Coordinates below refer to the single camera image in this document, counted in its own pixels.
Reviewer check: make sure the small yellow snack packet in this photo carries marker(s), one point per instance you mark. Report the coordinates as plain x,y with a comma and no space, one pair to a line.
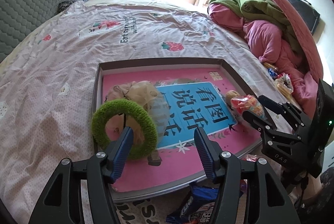
270,65

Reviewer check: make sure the green blanket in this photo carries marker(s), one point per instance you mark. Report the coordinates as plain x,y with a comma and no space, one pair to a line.
248,5

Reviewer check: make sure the grey shallow box tray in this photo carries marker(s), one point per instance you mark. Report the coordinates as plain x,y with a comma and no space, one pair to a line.
97,88

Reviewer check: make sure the beige mesh bag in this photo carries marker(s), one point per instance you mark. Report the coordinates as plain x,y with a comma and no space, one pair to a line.
141,93

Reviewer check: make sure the pink book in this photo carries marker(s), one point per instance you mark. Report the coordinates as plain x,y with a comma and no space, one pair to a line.
169,171

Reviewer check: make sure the small beige ball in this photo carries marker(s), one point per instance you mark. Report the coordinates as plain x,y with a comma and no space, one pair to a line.
232,97

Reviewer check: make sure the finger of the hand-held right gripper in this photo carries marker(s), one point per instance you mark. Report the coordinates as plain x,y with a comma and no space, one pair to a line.
261,123
279,106

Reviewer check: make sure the blue cookie snack packet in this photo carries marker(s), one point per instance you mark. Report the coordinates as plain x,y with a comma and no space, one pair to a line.
193,205

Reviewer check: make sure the patterned white wrapper bag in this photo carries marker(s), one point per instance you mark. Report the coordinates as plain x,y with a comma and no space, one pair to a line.
285,79

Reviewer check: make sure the yellow wafer pack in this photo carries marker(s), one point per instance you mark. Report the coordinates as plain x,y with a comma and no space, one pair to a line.
284,89

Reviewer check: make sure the black television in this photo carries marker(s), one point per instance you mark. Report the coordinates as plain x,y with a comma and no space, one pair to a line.
305,14

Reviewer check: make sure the red clear snack bag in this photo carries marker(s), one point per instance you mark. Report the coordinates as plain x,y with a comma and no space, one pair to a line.
248,106

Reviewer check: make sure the salmon quilted mat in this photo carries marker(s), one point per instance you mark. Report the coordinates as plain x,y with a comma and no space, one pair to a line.
292,18

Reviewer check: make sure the small blue snack packet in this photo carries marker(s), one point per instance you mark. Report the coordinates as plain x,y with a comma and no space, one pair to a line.
273,72

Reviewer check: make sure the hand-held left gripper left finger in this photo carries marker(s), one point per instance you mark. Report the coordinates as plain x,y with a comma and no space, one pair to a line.
125,151

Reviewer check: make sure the magenta quilt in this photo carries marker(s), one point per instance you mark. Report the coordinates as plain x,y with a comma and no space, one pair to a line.
268,41

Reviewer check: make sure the dark blue patterned cloth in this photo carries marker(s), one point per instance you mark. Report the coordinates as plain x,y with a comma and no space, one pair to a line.
71,3

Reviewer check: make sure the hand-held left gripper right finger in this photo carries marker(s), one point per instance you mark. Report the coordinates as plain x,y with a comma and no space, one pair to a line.
206,153

